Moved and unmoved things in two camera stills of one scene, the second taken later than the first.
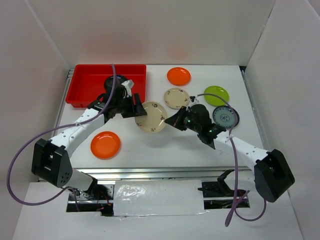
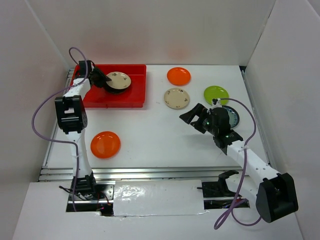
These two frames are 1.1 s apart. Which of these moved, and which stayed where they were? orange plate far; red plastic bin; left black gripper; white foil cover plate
Moved: left black gripper
Stayed: red plastic bin; white foil cover plate; orange plate far
